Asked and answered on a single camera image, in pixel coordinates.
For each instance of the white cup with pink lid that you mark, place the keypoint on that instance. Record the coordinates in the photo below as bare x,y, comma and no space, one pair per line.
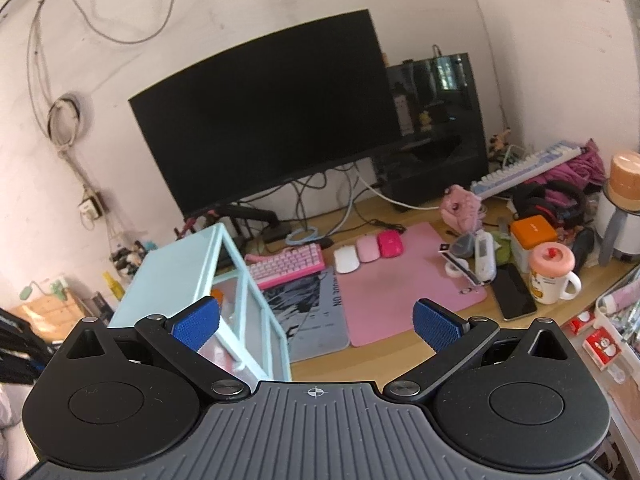
551,272

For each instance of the pink mouse pad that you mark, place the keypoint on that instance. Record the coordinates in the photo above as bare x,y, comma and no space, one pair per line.
400,290

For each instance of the orange lidded box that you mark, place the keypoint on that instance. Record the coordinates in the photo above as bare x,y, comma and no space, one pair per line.
532,237

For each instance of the light blue drawer cabinet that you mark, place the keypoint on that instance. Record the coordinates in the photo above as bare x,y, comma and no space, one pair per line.
200,280

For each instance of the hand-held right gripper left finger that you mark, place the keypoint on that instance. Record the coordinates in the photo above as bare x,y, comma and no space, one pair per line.
197,321

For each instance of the hot pink computer mouse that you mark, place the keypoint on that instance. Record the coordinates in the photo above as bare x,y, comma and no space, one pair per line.
390,244

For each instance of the black red headphones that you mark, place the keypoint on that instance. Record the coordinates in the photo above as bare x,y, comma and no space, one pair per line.
547,202

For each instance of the orange tape roll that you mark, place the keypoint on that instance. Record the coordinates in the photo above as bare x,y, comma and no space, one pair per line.
625,172

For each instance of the black computer case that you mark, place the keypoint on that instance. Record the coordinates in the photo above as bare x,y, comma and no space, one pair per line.
435,125

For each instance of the black curved monitor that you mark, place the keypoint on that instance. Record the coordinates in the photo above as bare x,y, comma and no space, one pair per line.
265,110

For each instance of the black smartphone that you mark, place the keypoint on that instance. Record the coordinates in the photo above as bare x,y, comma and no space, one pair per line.
515,292

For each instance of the wooden box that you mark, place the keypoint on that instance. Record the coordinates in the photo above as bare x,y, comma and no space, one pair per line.
47,312

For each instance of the black monitor stand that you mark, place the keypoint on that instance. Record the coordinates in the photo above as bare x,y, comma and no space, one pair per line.
250,215

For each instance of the pink plush toy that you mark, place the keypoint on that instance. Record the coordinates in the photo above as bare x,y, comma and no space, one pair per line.
461,206

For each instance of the white remote control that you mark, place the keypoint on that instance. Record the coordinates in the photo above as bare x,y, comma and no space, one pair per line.
484,256

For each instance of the yellow figurine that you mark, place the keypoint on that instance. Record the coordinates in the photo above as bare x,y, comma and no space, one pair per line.
425,120

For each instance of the light pink computer mouse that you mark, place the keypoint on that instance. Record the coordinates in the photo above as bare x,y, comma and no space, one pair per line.
368,249

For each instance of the white wall socket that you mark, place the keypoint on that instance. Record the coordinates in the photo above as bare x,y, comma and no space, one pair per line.
91,207

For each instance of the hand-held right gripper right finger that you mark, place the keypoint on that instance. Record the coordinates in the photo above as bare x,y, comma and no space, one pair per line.
436,324

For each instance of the white blue keyboard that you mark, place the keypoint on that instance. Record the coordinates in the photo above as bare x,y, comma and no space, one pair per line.
525,167

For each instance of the red white small box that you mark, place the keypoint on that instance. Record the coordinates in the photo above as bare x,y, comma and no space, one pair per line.
581,321
602,347

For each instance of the grey printed desk mat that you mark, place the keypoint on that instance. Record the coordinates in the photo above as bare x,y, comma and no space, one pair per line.
315,315

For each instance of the white computer mouse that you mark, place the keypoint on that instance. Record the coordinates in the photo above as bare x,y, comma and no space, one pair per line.
345,259

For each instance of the pink mechanical keyboard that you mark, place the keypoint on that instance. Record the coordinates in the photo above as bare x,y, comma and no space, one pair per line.
286,266

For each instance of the purple cloth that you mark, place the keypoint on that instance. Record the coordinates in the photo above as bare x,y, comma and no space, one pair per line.
580,167

